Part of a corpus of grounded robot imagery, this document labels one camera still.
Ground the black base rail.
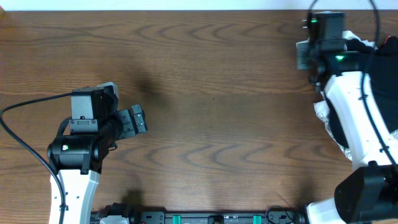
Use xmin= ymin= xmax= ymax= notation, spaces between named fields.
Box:
xmin=89 ymin=203 xmax=307 ymax=224

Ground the black t-shirt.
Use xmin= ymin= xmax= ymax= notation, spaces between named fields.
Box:
xmin=326 ymin=36 xmax=398 ymax=149

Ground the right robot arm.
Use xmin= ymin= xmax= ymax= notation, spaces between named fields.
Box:
xmin=296 ymin=11 xmax=397 ymax=223

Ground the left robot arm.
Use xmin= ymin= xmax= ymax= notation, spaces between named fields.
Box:
xmin=47 ymin=82 xmax=147 ymax=223

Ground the white fern-print cloth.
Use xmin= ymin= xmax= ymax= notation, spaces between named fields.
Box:
xmin=313 ymin=97 xmax=397 ymax=160

